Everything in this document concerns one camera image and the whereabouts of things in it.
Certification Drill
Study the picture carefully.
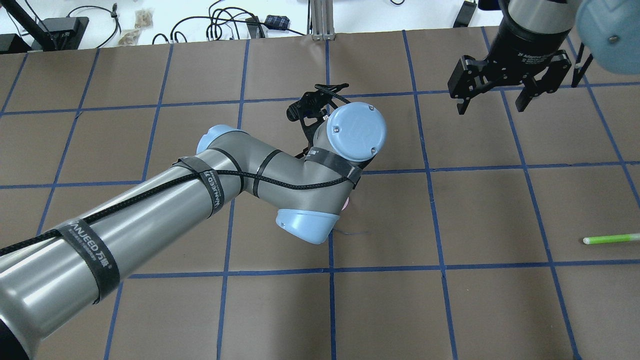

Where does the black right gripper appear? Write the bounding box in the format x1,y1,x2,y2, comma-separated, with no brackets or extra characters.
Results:
447,35,572,116

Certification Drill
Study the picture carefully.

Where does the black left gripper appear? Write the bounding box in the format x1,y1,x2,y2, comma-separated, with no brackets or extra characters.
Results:
286,83,350,136

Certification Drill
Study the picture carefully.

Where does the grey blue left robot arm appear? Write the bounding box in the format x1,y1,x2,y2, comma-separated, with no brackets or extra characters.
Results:
0,83,387,360

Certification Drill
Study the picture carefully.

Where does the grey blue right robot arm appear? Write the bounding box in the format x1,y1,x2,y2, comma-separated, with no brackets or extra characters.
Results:
447,0,640,116

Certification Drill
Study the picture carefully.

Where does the pink mesh cup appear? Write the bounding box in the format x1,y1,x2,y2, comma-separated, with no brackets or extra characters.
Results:
341,197,350,211

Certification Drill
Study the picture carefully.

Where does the black power adapter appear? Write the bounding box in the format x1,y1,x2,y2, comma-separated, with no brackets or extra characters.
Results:
452,0,478,28

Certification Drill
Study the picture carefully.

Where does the small blue box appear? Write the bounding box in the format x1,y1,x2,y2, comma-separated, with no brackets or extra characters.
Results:
263,14,291,31

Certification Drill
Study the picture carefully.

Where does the green pen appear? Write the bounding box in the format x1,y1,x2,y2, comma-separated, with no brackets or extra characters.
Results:
582,233,640,245

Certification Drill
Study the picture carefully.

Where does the snack bag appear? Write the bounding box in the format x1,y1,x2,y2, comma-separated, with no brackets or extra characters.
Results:
134,8,154,29
118,28,142,47

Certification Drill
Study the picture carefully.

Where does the aluminium frame post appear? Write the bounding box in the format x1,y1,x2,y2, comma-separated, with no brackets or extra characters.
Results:
307,0,336,41

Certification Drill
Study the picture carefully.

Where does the black camera stand base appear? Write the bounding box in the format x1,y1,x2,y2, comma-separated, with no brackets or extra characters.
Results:
0,16,90,55

